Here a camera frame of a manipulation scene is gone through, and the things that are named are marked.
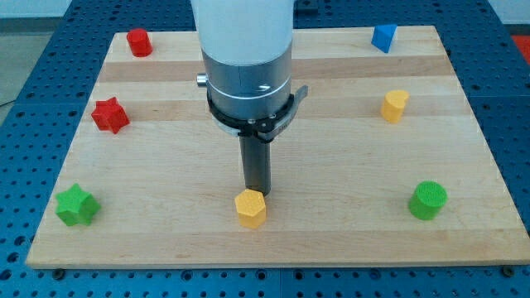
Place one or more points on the yellow hexagon block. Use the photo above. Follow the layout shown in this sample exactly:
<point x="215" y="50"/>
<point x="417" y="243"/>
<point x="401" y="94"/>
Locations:
<point x="251" y="208"/>

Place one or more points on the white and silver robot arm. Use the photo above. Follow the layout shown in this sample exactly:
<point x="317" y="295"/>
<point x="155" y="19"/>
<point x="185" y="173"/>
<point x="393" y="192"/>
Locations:
<point x="247" y="52"/>

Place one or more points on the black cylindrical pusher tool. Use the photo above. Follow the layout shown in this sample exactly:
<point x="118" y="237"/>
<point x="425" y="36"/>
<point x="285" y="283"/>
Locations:
<point x="256" y="164"/>

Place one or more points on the wooden board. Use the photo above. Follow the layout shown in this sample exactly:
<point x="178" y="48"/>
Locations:
<point x="342" y="176"/>

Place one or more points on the red star block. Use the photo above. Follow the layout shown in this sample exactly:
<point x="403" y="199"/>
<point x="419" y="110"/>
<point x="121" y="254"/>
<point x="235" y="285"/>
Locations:
<point x="110" y="115"/>

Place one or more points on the blue triangle block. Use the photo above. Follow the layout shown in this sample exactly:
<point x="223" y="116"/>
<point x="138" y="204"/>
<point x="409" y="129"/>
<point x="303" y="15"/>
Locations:
<point x="382" y="37"/>

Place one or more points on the red cylinder block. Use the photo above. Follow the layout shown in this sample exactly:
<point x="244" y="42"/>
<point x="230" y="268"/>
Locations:
<point x="139" y="42"/>

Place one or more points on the green cylinder block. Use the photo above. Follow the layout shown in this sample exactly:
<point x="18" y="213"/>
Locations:
<point x="427" y="200"/>

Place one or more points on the green star block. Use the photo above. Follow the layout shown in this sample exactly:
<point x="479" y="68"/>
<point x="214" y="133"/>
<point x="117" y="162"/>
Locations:
<point x="76" y="206"/>

